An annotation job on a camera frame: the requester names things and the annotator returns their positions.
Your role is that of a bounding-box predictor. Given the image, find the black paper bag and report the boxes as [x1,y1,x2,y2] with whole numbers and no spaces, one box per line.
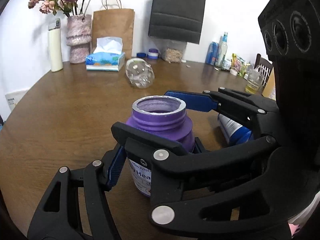
[148,0,206,44]

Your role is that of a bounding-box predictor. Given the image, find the blue soda can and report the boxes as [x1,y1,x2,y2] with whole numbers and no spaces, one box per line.
[205,42,219,66]

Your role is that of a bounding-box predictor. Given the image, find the blue supplement bottle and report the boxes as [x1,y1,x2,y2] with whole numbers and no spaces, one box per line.
[217,114,251,146]

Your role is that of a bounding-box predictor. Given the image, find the brown paper bag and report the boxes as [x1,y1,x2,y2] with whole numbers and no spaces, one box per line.
[92,0,135,59]

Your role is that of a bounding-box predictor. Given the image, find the blue jar lid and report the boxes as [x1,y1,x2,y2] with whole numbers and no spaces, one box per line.
[136,53,147,59]

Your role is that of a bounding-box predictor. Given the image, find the glass of yellow drink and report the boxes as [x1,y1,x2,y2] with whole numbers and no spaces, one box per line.
[245,69,263,94]

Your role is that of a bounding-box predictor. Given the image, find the dark wooden chair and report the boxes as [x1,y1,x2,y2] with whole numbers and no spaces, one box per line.
[254,54,273,87]

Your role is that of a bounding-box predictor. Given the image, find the clear glass drink bottle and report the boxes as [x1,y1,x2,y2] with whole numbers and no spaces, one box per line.
[215,32,228,69]

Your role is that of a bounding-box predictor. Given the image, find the purple supplement bottle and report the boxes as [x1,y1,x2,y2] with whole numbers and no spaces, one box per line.
[126,95,195,197]

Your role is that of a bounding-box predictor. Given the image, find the pink ceramic vase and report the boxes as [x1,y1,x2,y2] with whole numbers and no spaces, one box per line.
[66,14,92,64]

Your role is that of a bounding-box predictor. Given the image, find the clear glass jar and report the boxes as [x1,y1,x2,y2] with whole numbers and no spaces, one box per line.
[125,58,155,89]

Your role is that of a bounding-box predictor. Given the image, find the blue tissue box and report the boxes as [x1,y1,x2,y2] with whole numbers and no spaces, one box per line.
[85,36,125,72]

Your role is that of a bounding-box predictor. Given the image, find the white thermos bottle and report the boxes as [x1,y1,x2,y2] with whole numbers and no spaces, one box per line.
[48,18,63,72]

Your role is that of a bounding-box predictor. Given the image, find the small blue white jar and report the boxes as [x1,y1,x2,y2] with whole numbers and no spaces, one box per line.
[147,48,159,60]

